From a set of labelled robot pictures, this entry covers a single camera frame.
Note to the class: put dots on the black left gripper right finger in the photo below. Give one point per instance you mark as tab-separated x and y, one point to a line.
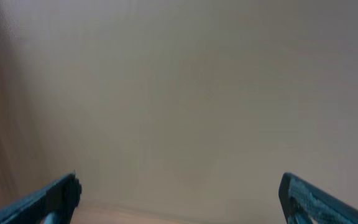
304	203

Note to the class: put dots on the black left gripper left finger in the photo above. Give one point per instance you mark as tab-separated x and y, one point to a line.
56	202

